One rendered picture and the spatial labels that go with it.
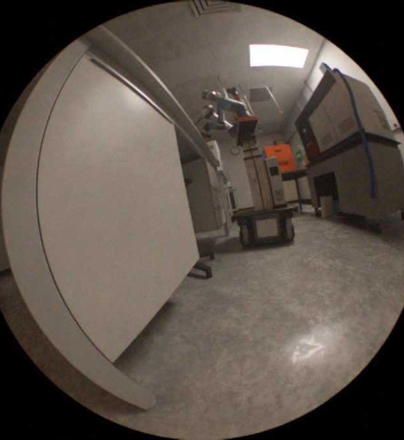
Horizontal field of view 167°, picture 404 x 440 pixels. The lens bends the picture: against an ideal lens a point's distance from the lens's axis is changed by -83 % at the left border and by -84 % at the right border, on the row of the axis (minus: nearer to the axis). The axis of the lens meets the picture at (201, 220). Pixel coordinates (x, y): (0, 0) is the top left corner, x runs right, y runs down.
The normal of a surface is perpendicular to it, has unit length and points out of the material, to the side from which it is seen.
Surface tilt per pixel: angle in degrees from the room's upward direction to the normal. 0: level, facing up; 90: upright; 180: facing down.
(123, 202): 90
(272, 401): 0
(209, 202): 90
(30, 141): 90
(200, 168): 90
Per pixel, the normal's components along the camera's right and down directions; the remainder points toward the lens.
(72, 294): 0.94, -0.16
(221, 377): -0.19, -0.98
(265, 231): -0.40, 0.16
